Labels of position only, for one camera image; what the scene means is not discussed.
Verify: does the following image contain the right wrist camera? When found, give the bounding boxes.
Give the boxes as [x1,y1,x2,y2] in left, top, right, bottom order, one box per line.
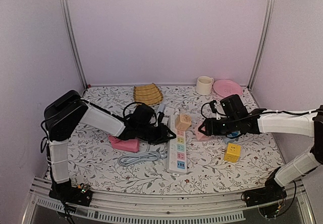
[220,94,248,120]

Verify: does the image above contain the right aluminium frame post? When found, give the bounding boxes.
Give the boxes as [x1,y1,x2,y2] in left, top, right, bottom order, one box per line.
[247,0,275,92]

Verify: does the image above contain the beige cube socket adapter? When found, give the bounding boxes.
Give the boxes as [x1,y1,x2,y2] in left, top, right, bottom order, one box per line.
[175,114,192,131]

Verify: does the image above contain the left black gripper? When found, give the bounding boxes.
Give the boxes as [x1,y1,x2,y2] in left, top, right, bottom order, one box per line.
[137,124,175,146]

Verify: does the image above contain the pink cube socket adapter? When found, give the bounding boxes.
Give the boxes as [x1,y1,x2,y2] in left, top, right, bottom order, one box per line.
[194,122,211,142]

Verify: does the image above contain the left aluminium frame post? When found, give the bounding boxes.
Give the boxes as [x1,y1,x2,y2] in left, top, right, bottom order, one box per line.
[60,0,88,89]

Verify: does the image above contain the cream ceramic mug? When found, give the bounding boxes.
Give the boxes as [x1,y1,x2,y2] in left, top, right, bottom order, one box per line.
[196,76,214,95]

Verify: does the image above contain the pink triangular power strip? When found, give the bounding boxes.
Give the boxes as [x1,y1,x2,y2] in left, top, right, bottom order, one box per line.
[108,135,139,153]

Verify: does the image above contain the woven bamboo tray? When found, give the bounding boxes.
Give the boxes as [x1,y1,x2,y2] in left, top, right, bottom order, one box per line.
[133,83,164,106]

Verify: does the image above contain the floral tablecloth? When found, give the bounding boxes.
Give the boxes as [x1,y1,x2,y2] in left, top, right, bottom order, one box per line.
[68,86,284,195]

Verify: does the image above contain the bright blue plug adapter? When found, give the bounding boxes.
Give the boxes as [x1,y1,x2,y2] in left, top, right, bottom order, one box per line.
[226,132,241,139]

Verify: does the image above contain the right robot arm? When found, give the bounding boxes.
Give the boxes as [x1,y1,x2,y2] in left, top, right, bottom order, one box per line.
[157,132,313,194]

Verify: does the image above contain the white power strip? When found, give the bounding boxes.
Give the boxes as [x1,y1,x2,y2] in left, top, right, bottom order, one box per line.
[167,115,187,175]

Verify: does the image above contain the pink plate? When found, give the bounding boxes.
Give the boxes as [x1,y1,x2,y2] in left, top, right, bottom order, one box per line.
[213,79,243,98]

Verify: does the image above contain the aluminium frame post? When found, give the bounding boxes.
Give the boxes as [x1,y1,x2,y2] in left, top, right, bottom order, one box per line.
[60,0,88,89]
[247,0,275,92]

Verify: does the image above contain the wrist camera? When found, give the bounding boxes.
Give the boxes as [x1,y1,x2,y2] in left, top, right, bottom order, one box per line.
[122,102,163,127]
[220,94,248,120]

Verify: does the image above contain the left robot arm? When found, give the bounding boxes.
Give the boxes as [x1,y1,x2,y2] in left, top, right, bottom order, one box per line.
[43,90,176,201]

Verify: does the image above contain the grey power strip cord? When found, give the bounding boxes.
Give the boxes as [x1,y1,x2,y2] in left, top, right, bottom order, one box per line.
[118,144,168,166]

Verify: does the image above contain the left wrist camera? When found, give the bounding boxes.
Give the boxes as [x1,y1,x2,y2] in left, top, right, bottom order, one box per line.
[122,102,163,127]

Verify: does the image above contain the front aluminium rail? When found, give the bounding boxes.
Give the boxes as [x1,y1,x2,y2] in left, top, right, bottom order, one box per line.
[22,177,316,223]

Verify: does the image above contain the yellow cube socket adapter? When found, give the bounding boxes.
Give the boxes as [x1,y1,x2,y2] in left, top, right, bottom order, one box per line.
[222,143,241,162]

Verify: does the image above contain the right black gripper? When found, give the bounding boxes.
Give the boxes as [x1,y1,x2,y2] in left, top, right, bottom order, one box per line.
[199,116,240,136]

